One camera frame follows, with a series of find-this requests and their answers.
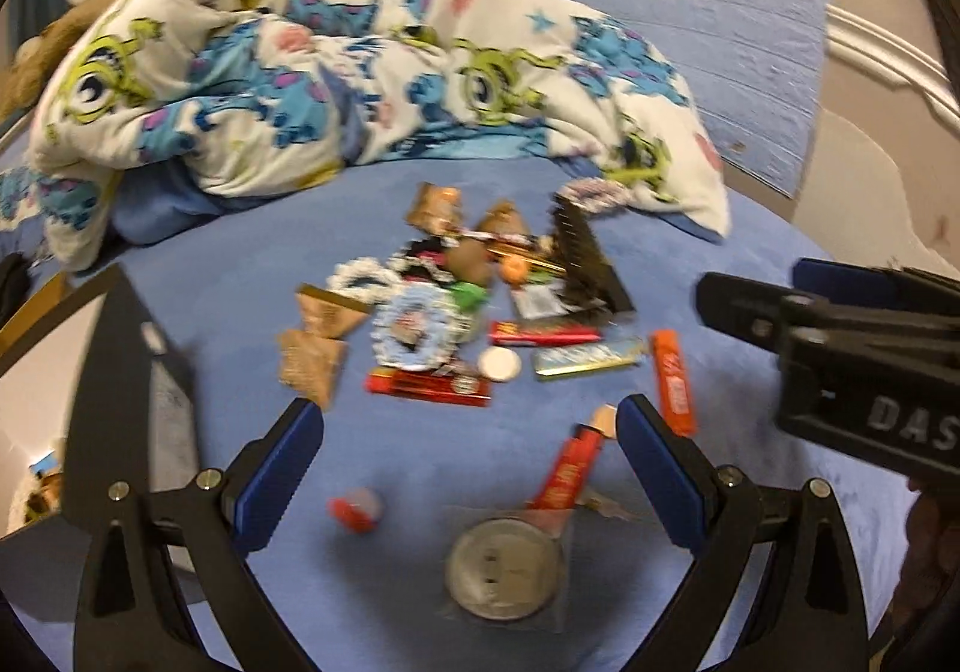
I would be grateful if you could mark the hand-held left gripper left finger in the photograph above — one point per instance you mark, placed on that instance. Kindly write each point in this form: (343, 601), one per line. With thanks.
(277, 477)

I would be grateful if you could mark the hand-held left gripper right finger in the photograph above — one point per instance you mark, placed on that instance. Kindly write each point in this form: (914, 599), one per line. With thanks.
(664, 469)

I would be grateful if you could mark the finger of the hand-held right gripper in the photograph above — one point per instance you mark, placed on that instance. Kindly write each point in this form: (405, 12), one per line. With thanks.
(742, 308)
(870, 282)

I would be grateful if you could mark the dark blue cardboard box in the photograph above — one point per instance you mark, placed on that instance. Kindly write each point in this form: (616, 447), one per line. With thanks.
(124, 379)

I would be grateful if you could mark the person's right hand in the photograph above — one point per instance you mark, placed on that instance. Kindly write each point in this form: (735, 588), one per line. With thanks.
(934, 529)

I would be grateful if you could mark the small red ball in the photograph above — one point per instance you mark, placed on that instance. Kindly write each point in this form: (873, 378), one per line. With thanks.
(356, 508)

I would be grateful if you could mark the orange snack stick packet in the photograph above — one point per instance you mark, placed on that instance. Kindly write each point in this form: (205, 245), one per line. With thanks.
(673, 383)

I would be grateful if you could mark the red tube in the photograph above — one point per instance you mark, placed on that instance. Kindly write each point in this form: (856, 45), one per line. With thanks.
(566, 473)

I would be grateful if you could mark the brown triangular packet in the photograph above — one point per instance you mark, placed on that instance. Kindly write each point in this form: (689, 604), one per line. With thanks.
(311, 366)
(328, 308)
(433, 205)
(502, 218)

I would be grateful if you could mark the green and silver packet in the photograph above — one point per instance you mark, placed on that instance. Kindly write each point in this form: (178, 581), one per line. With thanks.
(589, 358)

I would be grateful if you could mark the black comb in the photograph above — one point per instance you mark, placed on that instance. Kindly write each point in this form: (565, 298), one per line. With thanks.
(589, 259)

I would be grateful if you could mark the blue bed sheet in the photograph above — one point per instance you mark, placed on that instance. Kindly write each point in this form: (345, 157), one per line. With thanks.
(450, 462)

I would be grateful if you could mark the long red packet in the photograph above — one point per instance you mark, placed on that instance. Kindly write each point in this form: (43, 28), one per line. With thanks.
(427, 388)

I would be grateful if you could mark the red snack packet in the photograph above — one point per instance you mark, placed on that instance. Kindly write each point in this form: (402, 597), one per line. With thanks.
(544, 333)

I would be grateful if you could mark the white round cap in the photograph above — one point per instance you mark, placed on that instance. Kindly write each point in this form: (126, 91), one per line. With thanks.
(499, 365)

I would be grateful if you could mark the white sachet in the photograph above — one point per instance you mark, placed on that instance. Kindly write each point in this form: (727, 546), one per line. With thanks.
(536, 301)

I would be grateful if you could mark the white pearl scrunchie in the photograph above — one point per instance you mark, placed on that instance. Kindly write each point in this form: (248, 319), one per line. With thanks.
(360, 278)

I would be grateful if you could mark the small orange ball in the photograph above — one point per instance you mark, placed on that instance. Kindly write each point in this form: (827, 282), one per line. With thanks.
(514, 271)

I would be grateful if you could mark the striped candy stick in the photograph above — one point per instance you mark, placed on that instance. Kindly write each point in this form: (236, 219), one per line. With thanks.
(491, 238)

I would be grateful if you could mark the blue foam mat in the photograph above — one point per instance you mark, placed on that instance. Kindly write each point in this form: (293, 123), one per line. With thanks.
(712, 42)

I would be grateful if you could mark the brown egg shaped candy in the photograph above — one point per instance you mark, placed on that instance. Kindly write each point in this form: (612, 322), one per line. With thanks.
(469, 261)

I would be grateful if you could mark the monster print blanket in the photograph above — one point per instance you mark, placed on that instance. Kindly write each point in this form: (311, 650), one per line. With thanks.
(337, 87)

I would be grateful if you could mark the brown teddy bear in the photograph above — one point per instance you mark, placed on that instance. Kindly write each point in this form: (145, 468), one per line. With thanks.
(34, 53)

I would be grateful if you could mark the white bed frame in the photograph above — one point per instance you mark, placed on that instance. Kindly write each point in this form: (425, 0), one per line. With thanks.
(885, 109)

